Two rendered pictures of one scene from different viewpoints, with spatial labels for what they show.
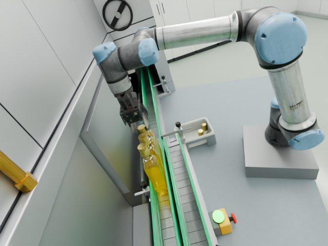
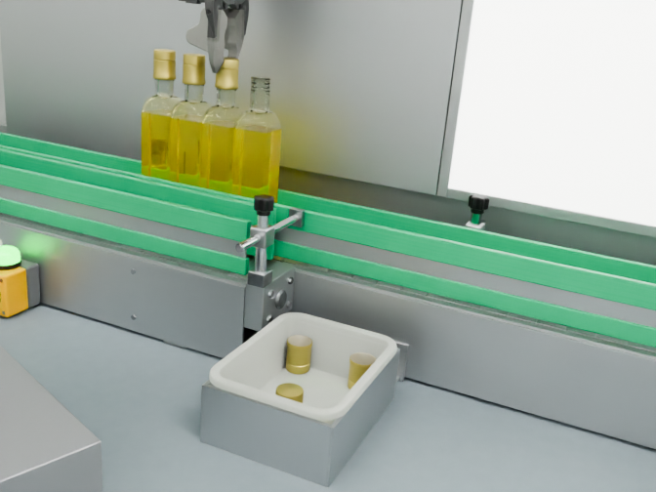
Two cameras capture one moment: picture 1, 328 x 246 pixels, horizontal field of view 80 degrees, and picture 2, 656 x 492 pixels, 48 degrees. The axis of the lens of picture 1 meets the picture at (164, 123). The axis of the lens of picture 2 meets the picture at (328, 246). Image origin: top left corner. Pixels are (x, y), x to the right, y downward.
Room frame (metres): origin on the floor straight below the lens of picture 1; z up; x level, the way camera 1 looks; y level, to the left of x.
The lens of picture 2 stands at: (1.19, -0.93, 1.28)
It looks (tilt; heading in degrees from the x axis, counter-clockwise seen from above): 20 degrees down; 108
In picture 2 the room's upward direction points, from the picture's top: 5 degrees clockwise
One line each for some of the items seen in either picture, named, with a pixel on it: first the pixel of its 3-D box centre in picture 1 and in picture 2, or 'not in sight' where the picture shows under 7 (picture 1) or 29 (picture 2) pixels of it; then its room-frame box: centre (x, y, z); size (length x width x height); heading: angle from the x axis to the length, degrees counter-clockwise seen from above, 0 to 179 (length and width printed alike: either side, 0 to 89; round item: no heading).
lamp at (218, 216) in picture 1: (218, 215); (5, 256); (0.38, -0.07, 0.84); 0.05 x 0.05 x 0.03
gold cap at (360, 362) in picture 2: not in sight; (361, 373); (0.97, -0.08, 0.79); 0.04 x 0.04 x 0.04
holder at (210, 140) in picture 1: (190, 136); (314, 383); (0.92, -0.12, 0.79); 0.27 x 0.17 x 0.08; 85
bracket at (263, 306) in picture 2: (177, 146); (271, 296); (0.81, -0.02, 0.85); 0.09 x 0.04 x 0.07; 85
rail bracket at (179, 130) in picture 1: (176, 133); (270, 236); (0.81, -0.04, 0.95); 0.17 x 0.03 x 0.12; 85
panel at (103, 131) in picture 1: (116, 104); (440, 84); (0.97, 0.21, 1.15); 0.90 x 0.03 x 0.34; 175
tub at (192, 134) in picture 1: (194, 134); (306, 386); (0.92, -0.15, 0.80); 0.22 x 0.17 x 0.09; 85
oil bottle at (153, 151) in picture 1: (155, 164); (192, 166); (0.61, 0.10, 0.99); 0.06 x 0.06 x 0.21; 86
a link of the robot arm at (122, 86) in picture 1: (120, 84); not in sight; (0.65, 0.09, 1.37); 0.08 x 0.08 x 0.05
